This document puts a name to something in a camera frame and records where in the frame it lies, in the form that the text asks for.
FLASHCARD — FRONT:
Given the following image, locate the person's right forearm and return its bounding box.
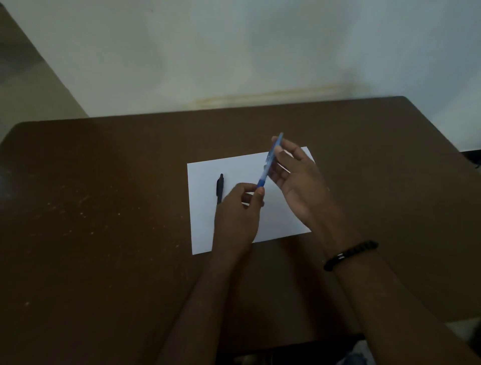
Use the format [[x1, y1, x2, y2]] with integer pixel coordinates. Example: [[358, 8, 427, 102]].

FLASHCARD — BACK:
[[319, 226, 481, 365]]

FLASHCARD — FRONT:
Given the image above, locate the brown table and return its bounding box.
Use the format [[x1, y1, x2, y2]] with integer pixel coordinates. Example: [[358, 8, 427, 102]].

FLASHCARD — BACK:
[[0, 96, 481, 365]]

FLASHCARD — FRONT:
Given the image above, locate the person's right hand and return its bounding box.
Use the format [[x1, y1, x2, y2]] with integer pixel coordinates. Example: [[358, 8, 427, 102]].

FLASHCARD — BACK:
[[268, 136, 348, 241]]

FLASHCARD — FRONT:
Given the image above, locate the white paper sheet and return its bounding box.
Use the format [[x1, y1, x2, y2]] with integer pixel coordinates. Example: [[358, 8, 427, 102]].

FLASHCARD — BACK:
[[187, 146, 315, 256]]

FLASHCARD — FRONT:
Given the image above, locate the person's left forearm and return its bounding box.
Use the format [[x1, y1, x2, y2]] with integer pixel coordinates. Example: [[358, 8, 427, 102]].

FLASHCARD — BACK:
[[154, 248, 249, 365]]

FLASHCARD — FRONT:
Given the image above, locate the blue pen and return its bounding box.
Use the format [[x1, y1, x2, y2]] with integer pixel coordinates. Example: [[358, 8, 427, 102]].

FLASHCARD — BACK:
[[257, 132, 284, 189]]

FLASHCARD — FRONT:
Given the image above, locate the black bead bracelet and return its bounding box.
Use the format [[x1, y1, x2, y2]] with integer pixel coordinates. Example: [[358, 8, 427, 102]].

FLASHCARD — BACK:
[[323, 240, 379, 272]]

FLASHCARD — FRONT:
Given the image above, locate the person's left hand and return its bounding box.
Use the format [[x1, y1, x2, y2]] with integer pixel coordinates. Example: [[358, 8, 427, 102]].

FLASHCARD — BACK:
[[212, 183, 265, 255]]

